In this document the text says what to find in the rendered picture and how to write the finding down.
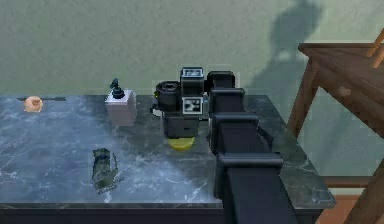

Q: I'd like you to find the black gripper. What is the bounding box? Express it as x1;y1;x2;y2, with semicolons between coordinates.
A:
150;80;200;140

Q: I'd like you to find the yellow round fruit piece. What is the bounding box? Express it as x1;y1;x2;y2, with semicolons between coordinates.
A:
167;136;196;152

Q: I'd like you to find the pink soap dispenser black pump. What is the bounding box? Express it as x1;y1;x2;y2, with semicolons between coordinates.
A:
104;77;138;127

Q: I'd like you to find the dark marble table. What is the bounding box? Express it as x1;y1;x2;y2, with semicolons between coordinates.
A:
0;94;337;224

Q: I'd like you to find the brown wooden table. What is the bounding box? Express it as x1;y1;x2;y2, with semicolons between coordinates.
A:
286;42;384;224

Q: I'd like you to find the light brown wooden chair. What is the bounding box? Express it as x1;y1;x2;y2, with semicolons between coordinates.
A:
365;27;384;70

